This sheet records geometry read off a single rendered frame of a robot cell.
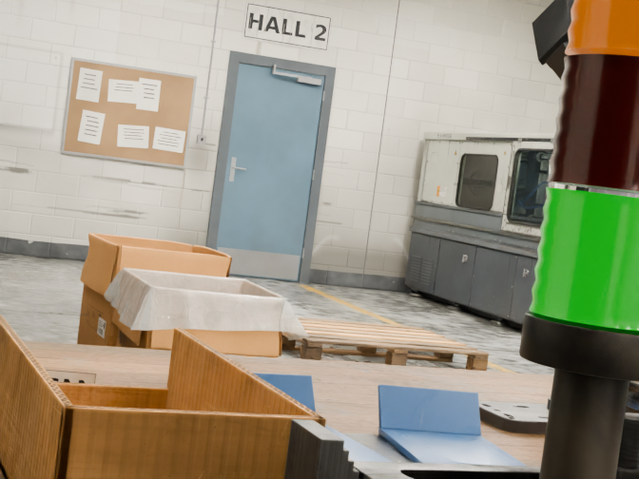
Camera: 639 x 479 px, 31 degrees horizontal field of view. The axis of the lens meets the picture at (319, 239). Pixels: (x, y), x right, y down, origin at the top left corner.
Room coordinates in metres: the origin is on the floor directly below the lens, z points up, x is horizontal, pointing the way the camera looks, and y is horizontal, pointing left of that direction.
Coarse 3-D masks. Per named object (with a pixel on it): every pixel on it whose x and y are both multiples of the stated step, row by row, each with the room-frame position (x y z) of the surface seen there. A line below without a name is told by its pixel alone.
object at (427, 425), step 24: (384, 408) 0.75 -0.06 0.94; (408, 408) 0.76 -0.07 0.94; (432, 408) 0.76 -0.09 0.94; (456, 408) 0.77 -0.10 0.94; (384, 432) 0.74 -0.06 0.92; (408, 432) 0.74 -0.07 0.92; (432, 432) 0.75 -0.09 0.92; (456, 432) 0.76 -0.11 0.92; (480, 432) 0.76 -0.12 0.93; (408, 456) 0.69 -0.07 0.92; (432, 456) 0.68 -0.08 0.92; (456, 456) 0.69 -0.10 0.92; (480, 456) 0.70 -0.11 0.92; (504, 456) 0.71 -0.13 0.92
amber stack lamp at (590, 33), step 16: (576, 0) 0.31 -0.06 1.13; (592, 0) 0.30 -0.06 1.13; (608, 0) 0.30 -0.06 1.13; (624, 0) 0.30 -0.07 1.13; (576, 16) 0.31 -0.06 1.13; (592, 16) 0.30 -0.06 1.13; (608, 16) 0.30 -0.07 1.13; (624, 16) 0.30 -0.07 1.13; (576, 32) 0.31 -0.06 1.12; (592, 32) 0.30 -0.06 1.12; (608, 32) 0.30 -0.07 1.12; (624, 32) 0.30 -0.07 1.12; (576, 48) 0.31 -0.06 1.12; (592, 48) 0.30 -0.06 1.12; (608, 48) 0.30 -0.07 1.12; (624, 48) 0.30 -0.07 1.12
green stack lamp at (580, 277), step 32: (576, 192) 0.30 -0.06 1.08; (544, 224) 0.31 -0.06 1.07; (576, 224) 0.30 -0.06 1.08; (608, 224) 0.30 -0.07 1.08; (544, 256) 0.31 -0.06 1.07; (576, 256) 0.30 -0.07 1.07; (608, 256) 0.30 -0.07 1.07; (544, 288) 0.31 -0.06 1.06; (576, 288) 0.30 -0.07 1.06; (608, 288) 0.29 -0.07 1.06; (576, 320) 0.30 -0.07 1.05; (608, 320) 0.29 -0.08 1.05
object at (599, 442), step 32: (544, 320) 0.30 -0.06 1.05; (544, 352) 0.30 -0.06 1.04; (576, 352) 0.30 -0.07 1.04; (608, 352) 0.29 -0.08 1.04; (576, 384) 0.30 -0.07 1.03; (608, 384) 0.30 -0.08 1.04; (576, 416) 0.30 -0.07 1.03; (608, 416) 0.30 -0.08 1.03; (544, 448) 0.31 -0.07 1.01; (576, 448) 0.30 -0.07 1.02; (608, 448) 0.30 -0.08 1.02
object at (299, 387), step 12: (276, 384) 0.75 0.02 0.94; (288, 384) 0.75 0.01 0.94; (300, 384) 0.75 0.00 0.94; (312, 384) 0.76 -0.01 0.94; (300, 396) 0.75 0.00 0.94; (312, 396) 0.75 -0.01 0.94; (312, 408) 0.75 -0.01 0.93; (336, 432) 0.72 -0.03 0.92; (348, 444) 0.69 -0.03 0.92; (360, 444) 0.69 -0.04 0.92; (360, 456) 0.66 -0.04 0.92; (372, 456) 0.66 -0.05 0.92
